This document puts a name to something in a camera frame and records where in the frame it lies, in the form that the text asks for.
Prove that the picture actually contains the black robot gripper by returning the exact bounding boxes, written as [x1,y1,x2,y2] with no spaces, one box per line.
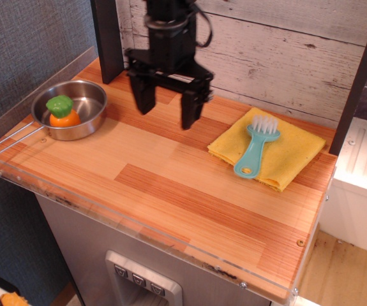
[125,18,213,130]

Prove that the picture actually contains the teal scrubber brush white bristles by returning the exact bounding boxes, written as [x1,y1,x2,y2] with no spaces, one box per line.
[234,115,280,179]

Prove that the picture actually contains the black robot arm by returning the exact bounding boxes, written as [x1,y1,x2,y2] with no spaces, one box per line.
[125,1,213,130]

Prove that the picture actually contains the orange toy carrot green top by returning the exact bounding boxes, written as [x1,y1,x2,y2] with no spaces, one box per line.
[46,95,81,128]

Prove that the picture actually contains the folded yellow cloth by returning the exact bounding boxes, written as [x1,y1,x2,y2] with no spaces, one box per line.
[207,108,326,192]

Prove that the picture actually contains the small steel saucepan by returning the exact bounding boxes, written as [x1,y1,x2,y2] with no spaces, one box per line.
[0,80,107,154]

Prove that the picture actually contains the clear acrylic edge guard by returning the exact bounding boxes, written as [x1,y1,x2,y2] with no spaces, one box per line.
[0,150,336,305]

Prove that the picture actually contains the grey toy fridge cabinet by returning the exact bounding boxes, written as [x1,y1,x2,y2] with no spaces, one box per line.
[36,196,271,305]

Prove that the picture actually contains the silver ice dispenser panel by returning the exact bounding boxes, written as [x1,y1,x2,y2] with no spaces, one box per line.
[105,250,183,305]

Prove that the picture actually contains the white toy sink unit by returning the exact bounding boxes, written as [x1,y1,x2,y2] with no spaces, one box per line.
[319,118,367,250]

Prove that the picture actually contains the orange object bottom left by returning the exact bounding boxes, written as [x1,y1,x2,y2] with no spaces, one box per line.
[0,292,29,306]

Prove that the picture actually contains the black cable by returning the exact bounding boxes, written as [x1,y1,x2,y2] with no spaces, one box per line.
[190,2,214,48]

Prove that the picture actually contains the dark vertical post left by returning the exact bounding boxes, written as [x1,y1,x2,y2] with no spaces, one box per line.
[90,0,124,84]

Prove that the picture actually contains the dark vertical post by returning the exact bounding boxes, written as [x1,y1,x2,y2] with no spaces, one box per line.
[90,0,124,84]
[329,44,367,156]

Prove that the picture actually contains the dark vertical post right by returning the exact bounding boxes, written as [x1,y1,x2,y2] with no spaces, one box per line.
[329,44,367,156]

